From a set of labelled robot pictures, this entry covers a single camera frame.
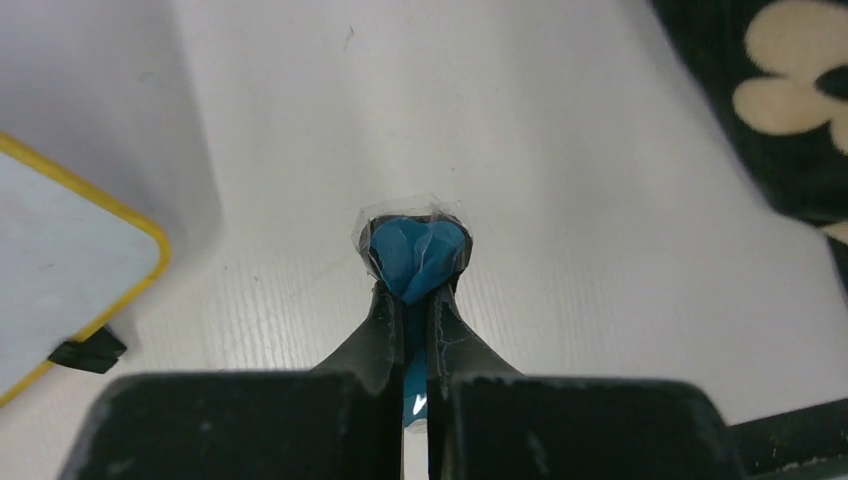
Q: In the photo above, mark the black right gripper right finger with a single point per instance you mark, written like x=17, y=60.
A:
x=489, y=421

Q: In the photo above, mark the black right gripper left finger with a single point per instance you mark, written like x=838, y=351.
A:
x=338, y=420

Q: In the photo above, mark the blue eraser cloth pad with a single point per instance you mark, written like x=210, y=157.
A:
x=413, y=259

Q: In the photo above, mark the yellow framed whiteboard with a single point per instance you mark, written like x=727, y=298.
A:
x=72, y=256

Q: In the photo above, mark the black floral plush blanket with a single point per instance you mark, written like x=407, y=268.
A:
x=775, y=76

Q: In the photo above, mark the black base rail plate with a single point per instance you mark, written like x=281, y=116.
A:
x=809, y=443

